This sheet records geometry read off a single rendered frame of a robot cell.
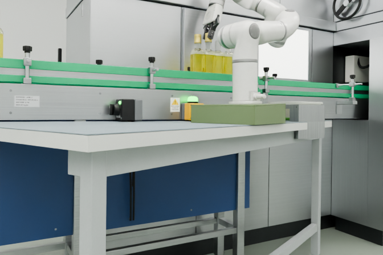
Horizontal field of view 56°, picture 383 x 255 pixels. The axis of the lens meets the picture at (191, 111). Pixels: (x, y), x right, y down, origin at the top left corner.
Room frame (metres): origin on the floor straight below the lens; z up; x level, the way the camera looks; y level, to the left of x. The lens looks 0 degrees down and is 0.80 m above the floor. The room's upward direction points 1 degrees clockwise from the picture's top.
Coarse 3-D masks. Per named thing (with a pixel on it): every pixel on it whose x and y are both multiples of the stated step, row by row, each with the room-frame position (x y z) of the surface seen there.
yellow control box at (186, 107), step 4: (184, 104) 1.49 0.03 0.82; (188, 104) 1.46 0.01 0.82; (192, 104) 1.46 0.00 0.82; (196, 104) 1.47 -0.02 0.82; (200, 104) 1.48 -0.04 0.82; (184, 108) 1.49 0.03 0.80; (188, 108) 1.46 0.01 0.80; (184, 112) 1.49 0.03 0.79; (188, 112) 1.46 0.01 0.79; (184, 116) 1.49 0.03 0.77; (188, 116) 1.46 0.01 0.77
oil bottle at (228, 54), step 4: (224, 52) 1.80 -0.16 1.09; (228, 52) 1.79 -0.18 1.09; (232, 52) 1.80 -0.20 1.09; (228, 56) 1.78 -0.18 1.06; (232, 56) 1.79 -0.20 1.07; (228, 60) 1.78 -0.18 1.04; (228, 64) 1.78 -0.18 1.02; (228, 68) 1.78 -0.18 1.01; (232, 68) 1.79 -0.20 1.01; (228, 72) 1.78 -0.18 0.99; (232, 72) 1.79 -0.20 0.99
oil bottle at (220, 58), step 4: (216, 52) 1.76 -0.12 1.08; (220, 52) 1.77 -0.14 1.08; (216, 56) 1.75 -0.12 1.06; (220, 56) 1.76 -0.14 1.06; (224, 56) 1.77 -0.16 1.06; (216, 60) 1.75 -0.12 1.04; (220, 60) 1.76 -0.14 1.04; (224, 60) 1.78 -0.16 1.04; (216, 64) 1.75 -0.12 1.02; (220, 64) 1.76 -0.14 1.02; (224, 64) 1.78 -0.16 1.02; (216, 68) 1.75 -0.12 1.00; (220, 68) 1.76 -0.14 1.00; (224, 68) 1.78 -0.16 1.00; (216, 72) 1.75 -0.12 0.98; (220, 72) 1.76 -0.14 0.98; (224, 72) 1.78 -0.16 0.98
